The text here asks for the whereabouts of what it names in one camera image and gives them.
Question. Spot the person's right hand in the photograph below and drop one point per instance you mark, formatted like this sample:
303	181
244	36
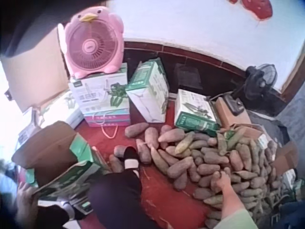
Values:
225	182

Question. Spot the person's left hand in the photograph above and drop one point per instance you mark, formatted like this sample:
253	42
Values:
25	207

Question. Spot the person's left fingers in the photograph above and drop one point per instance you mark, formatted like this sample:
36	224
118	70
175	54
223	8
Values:
27	190

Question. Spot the person's right fingers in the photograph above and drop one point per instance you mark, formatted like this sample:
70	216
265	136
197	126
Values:
220	179

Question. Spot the brown sweet potato tuber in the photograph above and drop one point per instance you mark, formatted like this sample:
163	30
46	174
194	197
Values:
215	178

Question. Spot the heap of sweet potatoes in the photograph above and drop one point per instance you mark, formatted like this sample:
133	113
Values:
238	167

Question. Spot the pale yellow green tuber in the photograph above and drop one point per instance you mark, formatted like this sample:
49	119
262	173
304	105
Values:
184	143

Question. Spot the digital scale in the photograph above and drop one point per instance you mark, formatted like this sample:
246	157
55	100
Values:
78	207

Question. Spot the brown cardboard box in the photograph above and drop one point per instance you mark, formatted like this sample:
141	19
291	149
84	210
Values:
228	118

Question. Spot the brown carton with green label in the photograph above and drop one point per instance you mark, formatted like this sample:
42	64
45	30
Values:
269	140

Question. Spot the flat green white carton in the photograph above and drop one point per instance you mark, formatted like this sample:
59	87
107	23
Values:
194	112

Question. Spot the small green white carton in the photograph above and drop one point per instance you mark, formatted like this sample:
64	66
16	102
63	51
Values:
294	182

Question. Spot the black device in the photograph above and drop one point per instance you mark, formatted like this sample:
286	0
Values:
234	105

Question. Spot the stack of white boxes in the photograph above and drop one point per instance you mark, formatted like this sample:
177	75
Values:
59	112

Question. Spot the person's legs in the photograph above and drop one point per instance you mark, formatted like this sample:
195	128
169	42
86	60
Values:
116	195

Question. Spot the black electric fan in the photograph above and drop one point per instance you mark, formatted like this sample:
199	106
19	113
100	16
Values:
261	82

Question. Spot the black crate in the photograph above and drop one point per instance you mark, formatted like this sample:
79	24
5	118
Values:
188	76

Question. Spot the tall green white carton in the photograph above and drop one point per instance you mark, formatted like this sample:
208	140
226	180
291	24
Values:
149	93

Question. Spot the large brown cardboard sheet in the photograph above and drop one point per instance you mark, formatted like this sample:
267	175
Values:
33	71

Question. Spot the white box with plant print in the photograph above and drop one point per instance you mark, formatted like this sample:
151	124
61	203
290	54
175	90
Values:
100	95

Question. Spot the pink penguin table fan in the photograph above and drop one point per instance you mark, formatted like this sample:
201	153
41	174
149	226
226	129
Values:
94	45

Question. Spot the red wall decoration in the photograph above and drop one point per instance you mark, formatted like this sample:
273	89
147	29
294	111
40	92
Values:
258	8

